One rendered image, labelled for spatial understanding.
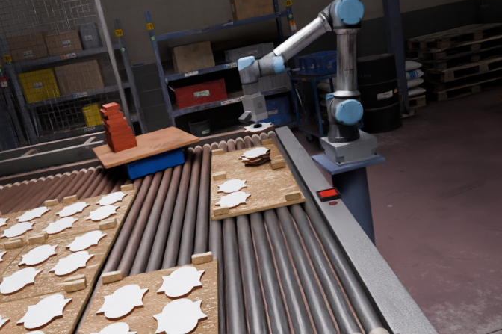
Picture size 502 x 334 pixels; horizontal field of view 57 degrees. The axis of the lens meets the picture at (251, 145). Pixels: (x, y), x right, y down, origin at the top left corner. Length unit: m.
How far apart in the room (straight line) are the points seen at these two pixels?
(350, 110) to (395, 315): 1.09
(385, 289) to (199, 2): 5.80
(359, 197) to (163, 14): 4.86
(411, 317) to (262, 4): 5.33
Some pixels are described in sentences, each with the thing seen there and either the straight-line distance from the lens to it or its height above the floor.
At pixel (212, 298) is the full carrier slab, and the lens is 1.23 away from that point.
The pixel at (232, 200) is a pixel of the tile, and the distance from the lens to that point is 1.76.
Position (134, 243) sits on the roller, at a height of 0.92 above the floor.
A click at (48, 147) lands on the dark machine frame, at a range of 3.52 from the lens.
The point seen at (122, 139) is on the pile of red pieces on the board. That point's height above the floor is 1.10.
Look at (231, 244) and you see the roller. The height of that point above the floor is 0.92.
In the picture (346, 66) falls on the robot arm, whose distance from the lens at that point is 2.00.
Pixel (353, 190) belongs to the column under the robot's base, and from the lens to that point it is 2.24.
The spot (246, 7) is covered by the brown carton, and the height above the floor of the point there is 1.74.
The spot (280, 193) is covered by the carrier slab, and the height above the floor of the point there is 0.94.
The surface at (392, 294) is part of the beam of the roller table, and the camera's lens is 1.18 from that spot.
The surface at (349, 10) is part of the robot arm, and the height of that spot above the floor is 1.55.
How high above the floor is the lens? 1.59
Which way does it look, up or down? 15 degrees down
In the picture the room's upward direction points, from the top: 11 degrees counter-clockwise
